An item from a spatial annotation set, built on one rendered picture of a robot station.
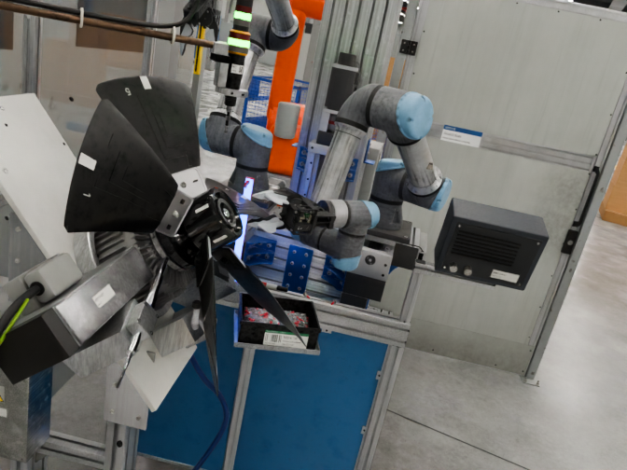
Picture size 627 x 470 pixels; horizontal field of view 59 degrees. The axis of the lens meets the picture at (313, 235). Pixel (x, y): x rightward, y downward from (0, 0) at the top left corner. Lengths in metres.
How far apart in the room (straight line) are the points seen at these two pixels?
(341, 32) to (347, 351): 1.09
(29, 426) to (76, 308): 0.48
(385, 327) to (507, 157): 1.60
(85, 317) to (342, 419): 1.13
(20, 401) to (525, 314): 2.67
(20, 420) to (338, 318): 0.87
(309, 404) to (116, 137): 1.18
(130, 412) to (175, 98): 0.70
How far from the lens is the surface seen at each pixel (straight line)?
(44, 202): 1.22
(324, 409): 1.89
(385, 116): 1.50
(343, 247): 1.49
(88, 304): 0.98
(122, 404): 1.35
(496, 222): 1.57
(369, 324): 1.70
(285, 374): 1.84
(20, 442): 1.41
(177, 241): 1.17
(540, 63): 3.06
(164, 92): 1.31
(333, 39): 2.06
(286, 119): 5.01
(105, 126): 0.98
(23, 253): 1.29
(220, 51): 1.19
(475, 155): 3.05
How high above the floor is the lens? 1.59
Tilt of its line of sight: 19 degrees down
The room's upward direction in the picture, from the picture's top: 12 degrees clockwise
